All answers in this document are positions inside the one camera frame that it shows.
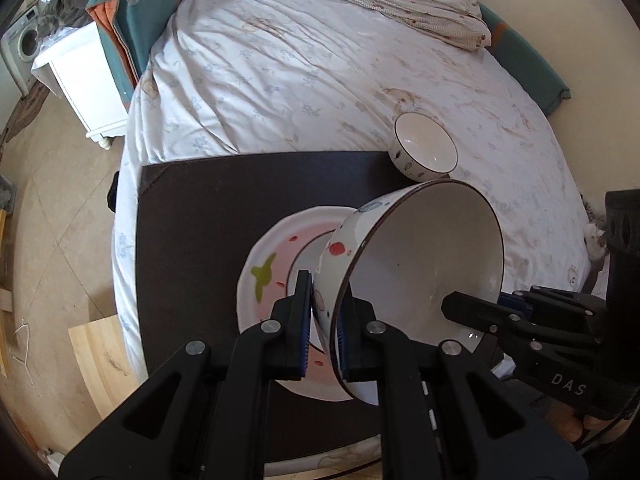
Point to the black mat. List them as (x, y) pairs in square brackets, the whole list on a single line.
[(200, 210)]

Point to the white washing machine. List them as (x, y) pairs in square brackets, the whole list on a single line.
[(22, 45)]

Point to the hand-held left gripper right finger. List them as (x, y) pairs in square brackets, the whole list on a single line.
[(342, 347)]

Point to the pink strawberry plate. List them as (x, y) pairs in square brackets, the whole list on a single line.
[(260, 305)]

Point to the teal and orange quilt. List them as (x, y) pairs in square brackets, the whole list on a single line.
[(130, 15)]

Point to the large white fish-print bowl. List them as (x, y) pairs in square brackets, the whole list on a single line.
[(430, 260)]

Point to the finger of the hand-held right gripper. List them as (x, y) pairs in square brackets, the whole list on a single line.
[(520, 301), (480, 312)]

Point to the white crumpled cloth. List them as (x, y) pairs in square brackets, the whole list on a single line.
[(595, 235)]

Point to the person's right hand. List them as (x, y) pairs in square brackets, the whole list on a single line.
[(570, 425)]

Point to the light wooden board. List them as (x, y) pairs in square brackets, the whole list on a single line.
[(100, 360)]

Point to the teal padded bed frame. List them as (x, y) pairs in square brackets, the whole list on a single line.
[(530, 60)]

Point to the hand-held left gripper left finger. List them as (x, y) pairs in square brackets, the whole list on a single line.
[(302, 332)]

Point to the white nightstand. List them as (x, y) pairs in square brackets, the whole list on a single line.
[(85, 85)]

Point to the patterned floor rug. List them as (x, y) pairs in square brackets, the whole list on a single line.
[(22, 115)]

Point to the bed with floral sheet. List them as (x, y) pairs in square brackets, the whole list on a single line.
[(300, 85)]

